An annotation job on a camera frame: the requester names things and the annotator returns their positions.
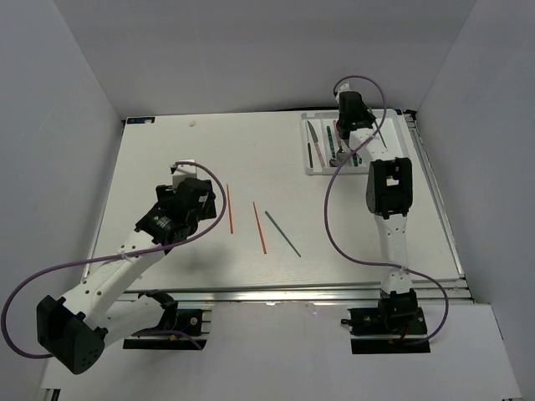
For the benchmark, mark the knife with black handle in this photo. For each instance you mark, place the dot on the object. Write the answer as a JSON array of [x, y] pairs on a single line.
[[310, 157]]

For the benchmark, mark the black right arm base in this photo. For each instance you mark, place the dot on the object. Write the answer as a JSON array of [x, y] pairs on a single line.
[[395, 326]]

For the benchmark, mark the spoon with pink handle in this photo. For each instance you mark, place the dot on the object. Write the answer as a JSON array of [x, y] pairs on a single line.
[[340, 154]]

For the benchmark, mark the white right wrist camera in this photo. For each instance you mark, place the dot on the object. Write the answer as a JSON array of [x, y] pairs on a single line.
[[344, 87]]

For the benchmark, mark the teal chopstick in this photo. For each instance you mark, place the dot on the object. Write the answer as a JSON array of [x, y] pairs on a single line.
[[377, 124], [282, 233]]

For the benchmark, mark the spoon with teal handle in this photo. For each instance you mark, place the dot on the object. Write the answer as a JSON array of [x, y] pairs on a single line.
[[334, 161]]

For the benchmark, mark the orange chopstick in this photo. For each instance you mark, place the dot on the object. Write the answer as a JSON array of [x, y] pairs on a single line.
[[229, 208], [259, 228]]

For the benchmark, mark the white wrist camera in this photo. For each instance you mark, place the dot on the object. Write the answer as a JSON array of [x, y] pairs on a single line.
[[182, 170], [344, 87]]

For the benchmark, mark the white compartment utensil tray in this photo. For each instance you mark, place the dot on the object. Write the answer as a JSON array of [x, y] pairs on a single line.
[[364, 142]]

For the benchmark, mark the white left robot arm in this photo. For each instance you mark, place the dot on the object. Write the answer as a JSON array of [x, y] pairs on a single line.
[[77, 327]]

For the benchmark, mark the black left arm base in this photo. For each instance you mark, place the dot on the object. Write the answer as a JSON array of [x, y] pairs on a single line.
[[179, 329]]

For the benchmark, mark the knife with pink handle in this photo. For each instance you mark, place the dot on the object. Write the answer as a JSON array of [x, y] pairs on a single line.
[[316, 144]]

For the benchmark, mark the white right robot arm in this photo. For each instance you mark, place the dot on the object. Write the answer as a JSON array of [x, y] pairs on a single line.
[[389, 190]]

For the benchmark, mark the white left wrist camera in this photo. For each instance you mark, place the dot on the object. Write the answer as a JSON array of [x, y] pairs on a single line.
[[182, 170]]

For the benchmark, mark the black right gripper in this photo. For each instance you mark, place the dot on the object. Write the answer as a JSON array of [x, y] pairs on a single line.
[[369, 118]]

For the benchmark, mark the small label sticker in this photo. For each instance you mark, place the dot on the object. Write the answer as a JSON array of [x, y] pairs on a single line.
[[141, 120]]

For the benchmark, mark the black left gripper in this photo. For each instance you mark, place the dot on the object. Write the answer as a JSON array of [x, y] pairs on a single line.
[[208, 210]]

